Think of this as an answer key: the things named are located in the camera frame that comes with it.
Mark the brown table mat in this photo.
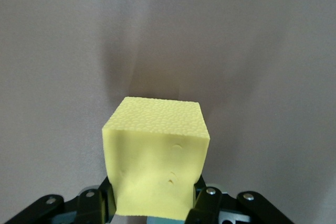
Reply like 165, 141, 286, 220
0, 0, 336, 224

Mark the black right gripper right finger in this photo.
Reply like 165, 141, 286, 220
183, 174, 292, 224

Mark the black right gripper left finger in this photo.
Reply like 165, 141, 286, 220
0, 175, 118, 224

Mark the yellow foam cube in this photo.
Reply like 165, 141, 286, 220
101, 96, 211, 221

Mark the light blue foam cube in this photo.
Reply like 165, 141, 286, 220
145, 215, 186, 224

